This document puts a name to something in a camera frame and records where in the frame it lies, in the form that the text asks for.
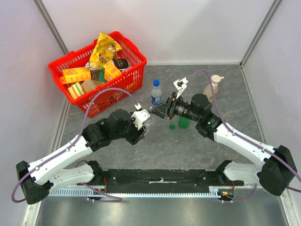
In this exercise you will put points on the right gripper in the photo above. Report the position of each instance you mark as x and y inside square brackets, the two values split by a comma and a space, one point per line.
[170, 109]

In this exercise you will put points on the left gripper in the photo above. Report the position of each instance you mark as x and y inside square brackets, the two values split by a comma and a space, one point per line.
[137, 135]

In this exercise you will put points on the clear Pocari Sweat bottle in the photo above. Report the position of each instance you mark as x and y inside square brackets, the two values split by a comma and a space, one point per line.
[149, 122]

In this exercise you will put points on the blue cap drink bottle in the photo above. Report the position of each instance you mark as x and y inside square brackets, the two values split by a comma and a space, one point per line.
[156, 93]

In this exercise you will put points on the green bottle cap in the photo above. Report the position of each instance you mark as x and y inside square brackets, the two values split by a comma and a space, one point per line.
[172, 126]

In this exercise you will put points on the green plastic bottle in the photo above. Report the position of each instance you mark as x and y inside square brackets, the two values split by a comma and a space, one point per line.
[183, 123]

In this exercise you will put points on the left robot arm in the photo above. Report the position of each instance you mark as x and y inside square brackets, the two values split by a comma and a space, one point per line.
[37, 179]

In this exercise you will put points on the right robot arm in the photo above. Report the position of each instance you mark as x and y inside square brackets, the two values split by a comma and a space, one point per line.
[272, 167]

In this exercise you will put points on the beige pump dispenser bottle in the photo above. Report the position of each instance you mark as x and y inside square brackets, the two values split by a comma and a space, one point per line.
[212, 87]

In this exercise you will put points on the dark round can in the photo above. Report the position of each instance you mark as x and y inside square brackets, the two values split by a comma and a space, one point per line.
[120, 63]

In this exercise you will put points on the orange snack box right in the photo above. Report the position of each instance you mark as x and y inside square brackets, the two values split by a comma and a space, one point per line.
[111, 71]

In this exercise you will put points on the orange snack box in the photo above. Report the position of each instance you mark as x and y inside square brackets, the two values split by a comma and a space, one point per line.
[73, 75]
[111, 71]

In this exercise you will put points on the brown wooden block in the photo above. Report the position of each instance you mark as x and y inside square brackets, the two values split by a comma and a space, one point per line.
[89, 85]

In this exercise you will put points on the striped sponge block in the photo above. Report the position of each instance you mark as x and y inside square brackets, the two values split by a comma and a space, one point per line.
[76, 90]

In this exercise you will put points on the yellow snack bag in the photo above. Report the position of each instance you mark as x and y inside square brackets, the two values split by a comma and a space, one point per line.
[105, 50]

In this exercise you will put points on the orange snack box left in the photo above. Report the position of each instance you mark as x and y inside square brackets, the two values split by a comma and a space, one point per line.
[73, 75]

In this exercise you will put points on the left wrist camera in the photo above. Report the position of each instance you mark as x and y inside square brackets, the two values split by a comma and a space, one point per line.
[140, 116]

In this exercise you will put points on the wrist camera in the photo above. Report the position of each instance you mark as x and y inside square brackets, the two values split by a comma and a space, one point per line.
[140, 116]
[181, 85]

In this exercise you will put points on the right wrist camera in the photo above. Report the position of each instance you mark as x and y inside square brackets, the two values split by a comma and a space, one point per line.
[181, 85]

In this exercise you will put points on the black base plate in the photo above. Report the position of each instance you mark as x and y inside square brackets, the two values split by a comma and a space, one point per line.
[161, 181]

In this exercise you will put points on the white cable duct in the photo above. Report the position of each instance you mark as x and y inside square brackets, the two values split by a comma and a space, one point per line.
[87, 192]

